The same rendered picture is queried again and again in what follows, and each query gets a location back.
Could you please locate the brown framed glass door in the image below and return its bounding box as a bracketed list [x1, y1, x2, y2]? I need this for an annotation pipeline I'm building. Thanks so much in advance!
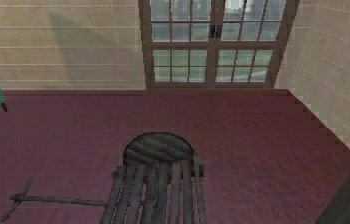
[138, 0, 301, 90]

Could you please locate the dark grey slatted wooden chair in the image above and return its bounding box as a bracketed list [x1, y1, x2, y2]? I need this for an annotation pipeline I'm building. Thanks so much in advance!
[0, 131, 208, 224]

